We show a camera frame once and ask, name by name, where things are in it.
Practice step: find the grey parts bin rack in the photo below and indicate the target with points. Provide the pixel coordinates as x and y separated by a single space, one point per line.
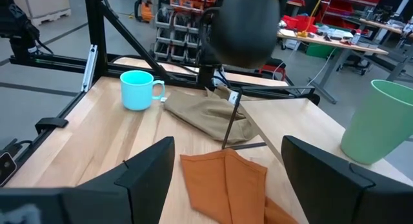
175 30

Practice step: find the small black camera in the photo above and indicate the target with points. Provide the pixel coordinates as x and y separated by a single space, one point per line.
7 167

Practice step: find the cardboard box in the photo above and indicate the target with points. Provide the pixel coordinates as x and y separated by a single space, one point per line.
42 4

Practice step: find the orange cloth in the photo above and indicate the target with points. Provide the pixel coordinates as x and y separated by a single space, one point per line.
226 185

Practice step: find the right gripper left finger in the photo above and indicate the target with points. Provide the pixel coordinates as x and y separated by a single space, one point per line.
138 198

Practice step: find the khaki cloth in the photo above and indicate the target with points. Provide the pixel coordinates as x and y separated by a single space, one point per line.
209 117

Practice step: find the black aluminium table frame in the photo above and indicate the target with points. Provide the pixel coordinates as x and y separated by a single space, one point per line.
96 24

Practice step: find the black table clip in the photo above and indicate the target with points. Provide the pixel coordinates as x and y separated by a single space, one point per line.
51 123

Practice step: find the black mug with orange inside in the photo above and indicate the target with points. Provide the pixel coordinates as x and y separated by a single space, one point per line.
248 30

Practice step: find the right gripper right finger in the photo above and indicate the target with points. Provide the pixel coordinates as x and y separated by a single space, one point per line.
329 191

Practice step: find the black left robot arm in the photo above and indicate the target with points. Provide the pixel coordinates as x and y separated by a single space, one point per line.
209 75

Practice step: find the wooden workbench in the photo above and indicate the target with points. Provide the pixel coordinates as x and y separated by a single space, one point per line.
329 43

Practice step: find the green plastic cup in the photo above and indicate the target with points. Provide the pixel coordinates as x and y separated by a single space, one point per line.
380 120

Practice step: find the turquoise plastic mug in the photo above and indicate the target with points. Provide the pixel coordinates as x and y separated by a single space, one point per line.
137 91

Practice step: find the red storage bins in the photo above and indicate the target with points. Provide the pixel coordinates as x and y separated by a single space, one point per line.
300 23

